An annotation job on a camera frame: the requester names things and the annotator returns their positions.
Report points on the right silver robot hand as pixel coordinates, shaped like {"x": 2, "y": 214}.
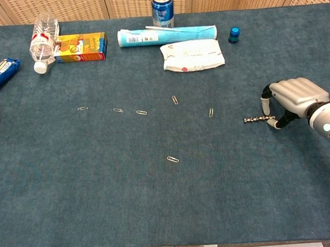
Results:
{"x": 299, "y": 93}

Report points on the silver magnetic bead bar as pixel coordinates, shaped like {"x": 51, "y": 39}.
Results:
{"x": 257, "y": 119}

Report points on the paper clip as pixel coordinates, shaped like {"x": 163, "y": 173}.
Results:
{"x": 211, "y": 112}
{"x": 83, "y": 108}
{"x": 118, "y": 110}
{"x": 172, "y": 159}
{"x": 141, "y": 112}
{"x": 175, "y": 100}

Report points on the small blue capped bottle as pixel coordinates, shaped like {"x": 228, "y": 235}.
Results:
{"x": 234, "y": 35}

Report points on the white wet wipes pack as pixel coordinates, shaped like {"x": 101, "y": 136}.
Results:
{"x": 191, "y": 54}

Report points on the light blue cylindrical tube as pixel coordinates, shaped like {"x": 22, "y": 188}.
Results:
{"x": 181, "y": 36}

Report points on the white thin stick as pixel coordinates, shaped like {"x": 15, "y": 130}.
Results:
{"x": 160, "y": 28}

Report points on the blue soda can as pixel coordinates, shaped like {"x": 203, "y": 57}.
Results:
{"x": 162, "y": 12}

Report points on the teal felt table cover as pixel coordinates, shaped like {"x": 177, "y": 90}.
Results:
{"x": 130, "y": 195}

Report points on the yellow orange cardboard box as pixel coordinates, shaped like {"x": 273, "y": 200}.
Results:
{"x": 82, "y": 48}

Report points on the clear plastic water bottle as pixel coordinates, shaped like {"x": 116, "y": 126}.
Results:
{"x": 43, "y": 43}

